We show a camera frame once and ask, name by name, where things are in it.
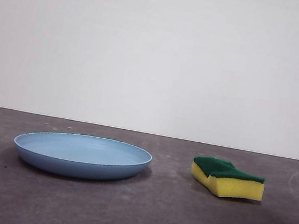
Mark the blue round plate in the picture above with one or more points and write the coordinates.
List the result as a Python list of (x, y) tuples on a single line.
[(79, 163)]

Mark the yellow sponge with green pad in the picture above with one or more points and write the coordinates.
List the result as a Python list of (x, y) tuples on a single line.
[(234, 188)]

